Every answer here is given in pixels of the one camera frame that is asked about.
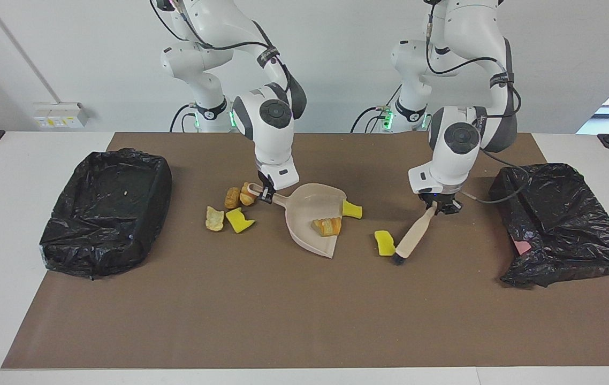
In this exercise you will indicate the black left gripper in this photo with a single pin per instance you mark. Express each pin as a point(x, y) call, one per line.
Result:
point(441, 198)

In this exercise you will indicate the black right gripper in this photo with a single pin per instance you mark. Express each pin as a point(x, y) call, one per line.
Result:
point(265, 183)

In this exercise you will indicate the toy croissant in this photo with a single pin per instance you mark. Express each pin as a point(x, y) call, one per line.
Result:
point(249, 194)

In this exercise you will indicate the brown toy bread roll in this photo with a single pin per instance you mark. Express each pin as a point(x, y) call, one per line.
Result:
point(232, 198)

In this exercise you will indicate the yellow sponge piece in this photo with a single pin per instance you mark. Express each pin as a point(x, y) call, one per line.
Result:
point(385, 243)
point(352, 210)
point(239, 220)

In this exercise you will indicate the beige hand brush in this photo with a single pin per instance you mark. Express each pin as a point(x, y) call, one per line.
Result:
point(414, 235)

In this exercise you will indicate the beige plastic dustpan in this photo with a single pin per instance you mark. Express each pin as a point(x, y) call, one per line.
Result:
point(310, 214)

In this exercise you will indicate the beige crumbly foam chunk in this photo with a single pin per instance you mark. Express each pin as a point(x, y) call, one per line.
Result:
point(214, 218)
point(327, 226)

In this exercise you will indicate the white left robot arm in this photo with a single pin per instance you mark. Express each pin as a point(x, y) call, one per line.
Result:
point(462, 139)

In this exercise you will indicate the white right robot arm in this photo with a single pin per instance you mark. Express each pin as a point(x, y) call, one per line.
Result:
point(272, 117)

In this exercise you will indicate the crumpled black bag bin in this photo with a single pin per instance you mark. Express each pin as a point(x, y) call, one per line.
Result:
point(556, 224)

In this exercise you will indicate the black bag lined bin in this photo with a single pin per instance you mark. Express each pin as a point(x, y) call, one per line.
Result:
point(101, 224)

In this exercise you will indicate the pink object in bag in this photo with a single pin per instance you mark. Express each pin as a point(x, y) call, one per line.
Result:
point(522, 247)

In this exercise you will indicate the brown table mat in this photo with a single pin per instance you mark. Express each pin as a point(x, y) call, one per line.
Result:
point(304, 321)

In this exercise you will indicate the white wall socket box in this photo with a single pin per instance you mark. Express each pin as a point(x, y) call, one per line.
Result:
point(61, 115)

